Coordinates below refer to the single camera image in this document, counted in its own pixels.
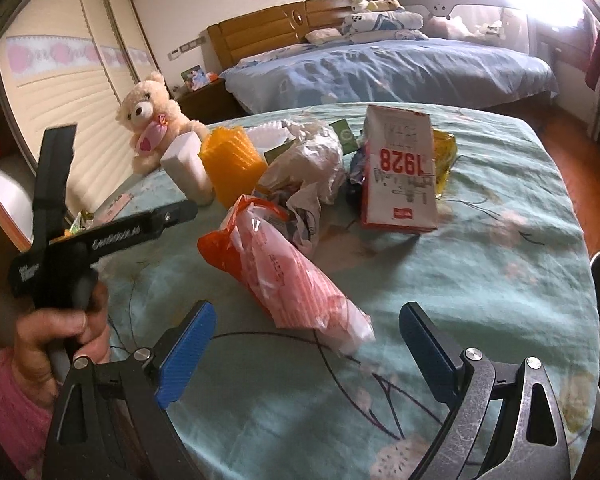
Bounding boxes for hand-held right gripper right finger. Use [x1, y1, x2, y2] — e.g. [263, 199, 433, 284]
[399, 301, 573, 480]

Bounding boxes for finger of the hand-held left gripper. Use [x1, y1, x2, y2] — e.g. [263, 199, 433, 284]
[142, 199, 199, 236]
[32, 124, 79, 247]

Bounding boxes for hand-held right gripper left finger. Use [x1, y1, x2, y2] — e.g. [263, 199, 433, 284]
[42, 300, 217, 480]

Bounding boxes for orange and white plastic bag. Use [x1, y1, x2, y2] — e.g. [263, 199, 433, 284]
[197, 195, 376, 358]

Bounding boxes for white paper bag red print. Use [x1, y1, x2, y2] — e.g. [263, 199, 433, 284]
[360, 104, 438, 233]

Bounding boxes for person's left forearm pink sleeve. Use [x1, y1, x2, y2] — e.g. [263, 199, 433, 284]
[0, 350, 61, 480]

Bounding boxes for person's left hand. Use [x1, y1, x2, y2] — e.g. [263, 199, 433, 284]
[14, 280, 113, 387]

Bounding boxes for green snack packet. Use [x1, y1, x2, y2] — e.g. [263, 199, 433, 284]
[65, 210, 95, 236]

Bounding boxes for white foam block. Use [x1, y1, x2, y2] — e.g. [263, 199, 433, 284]
[160, 131, 216, 207]

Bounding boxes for teal floral tablecloth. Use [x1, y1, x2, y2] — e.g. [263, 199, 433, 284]
[65, 102, 600, 480]

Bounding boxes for cream teddy bear pink heart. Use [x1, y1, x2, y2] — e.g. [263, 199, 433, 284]
[116, 71, 210, 176]

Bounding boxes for wooden nightstand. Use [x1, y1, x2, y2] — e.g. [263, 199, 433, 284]
[174, 80, 241, 125]

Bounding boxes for small green packet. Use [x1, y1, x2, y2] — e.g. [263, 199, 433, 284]
[264, 141, 291, 166]

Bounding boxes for white paper tray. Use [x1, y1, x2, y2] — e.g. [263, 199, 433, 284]
[242, 119, 293, 153]

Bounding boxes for cream sliding wardrobe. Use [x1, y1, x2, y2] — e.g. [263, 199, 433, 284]
[0, 0, 163, 261]

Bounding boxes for dark crumpled wrapper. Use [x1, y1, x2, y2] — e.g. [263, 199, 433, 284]
[347, 150, 368, 196]

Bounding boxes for green card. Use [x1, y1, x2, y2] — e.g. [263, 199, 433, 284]
[330, 120, 356, 156]

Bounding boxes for yellow snack packet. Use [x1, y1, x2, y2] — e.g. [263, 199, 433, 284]
[430, 129, 458, 198]

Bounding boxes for wooden headboard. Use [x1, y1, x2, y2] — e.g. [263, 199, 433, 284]
[207, 0, 356, 68]

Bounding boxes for pink pillow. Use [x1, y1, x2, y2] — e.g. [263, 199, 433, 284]
[305, 27, 342, 44]

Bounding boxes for bed with blue sheet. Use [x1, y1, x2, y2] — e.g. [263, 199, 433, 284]
[220, 37, 560, 116]

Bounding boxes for folded blue white quilt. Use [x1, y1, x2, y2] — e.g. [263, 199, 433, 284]
[342, 10, 425, 41]

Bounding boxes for pale plush toy pile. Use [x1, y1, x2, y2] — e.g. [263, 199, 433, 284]
[427, 14, 503, 40]

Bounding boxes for dark red hanging clothes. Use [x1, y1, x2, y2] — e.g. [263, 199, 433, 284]
[584, 30, 600, 91]

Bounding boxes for grey crib headboard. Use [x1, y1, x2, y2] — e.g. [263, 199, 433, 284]
[400, 0, 531, 41]

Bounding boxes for photo frame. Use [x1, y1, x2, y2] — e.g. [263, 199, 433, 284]
[181, 64, 206, 91]

